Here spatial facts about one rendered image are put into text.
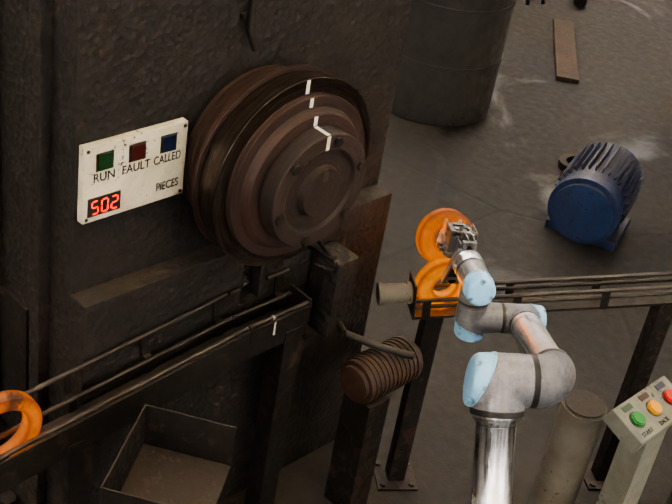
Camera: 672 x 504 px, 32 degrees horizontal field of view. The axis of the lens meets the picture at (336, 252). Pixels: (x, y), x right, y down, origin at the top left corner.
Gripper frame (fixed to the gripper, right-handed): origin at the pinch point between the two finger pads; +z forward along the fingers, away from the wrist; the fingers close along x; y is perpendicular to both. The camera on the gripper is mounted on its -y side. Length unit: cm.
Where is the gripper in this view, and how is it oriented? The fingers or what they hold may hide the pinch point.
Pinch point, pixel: (446, 230)
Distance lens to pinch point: 307.7
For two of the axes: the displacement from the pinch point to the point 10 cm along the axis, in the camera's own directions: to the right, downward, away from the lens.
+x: -9.8, -0.8, -2.1
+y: 1.7, -8.7, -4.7
